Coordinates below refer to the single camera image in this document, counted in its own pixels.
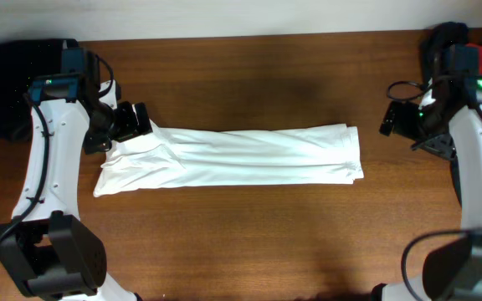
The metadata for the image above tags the folded black garment stack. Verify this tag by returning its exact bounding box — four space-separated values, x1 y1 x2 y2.
0 38 79 142

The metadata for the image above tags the white t-shirt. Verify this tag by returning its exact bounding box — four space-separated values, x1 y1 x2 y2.
93 124 364 197

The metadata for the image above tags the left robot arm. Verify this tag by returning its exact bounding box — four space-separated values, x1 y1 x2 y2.
0 48 152 300

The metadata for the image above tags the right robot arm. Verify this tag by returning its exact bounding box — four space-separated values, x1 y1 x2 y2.
371 43 482 300

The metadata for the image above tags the black garment under pile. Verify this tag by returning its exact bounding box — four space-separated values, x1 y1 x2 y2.
418 22 469 90

